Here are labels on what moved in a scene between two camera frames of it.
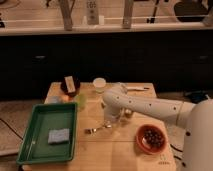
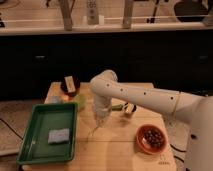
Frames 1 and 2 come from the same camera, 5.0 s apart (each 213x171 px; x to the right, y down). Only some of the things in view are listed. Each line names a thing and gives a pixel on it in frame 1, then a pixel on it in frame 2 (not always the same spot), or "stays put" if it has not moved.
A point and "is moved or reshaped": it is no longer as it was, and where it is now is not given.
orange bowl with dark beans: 151,139 stays put
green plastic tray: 50,134 stays put
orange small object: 65,98 stays put
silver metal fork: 93,131 is moved or reshaped
